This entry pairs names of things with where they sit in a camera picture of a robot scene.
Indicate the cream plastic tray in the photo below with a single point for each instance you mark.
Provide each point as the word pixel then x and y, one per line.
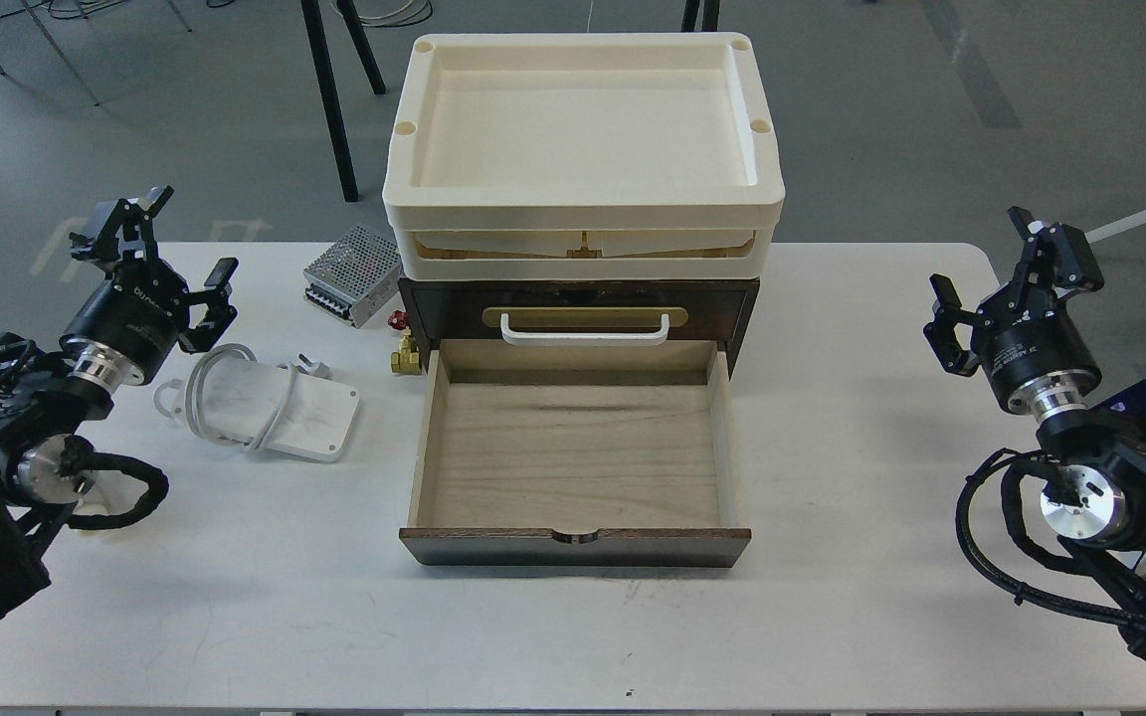
pixel 583 157

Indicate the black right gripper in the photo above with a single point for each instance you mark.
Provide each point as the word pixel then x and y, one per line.
pixel 1022 332

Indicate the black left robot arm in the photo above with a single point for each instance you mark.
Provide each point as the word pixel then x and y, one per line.
pixel 50 477

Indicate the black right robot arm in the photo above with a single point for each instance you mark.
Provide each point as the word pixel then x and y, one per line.
pixel 1076 505

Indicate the brass valve red handle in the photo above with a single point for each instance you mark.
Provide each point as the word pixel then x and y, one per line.
pixel 405 361

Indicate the metal mesh power supply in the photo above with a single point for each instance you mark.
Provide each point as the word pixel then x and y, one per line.
pixel 356 276

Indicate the dark wooden cabinet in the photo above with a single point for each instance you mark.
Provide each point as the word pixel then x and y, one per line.
pixel 716 310

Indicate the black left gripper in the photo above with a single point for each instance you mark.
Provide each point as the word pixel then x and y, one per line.
pixel 143 307

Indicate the white drawer handle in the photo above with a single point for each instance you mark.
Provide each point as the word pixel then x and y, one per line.
pixel 540 338

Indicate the open wooden drawer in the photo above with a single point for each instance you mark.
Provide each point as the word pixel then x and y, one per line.
pixel 618 456

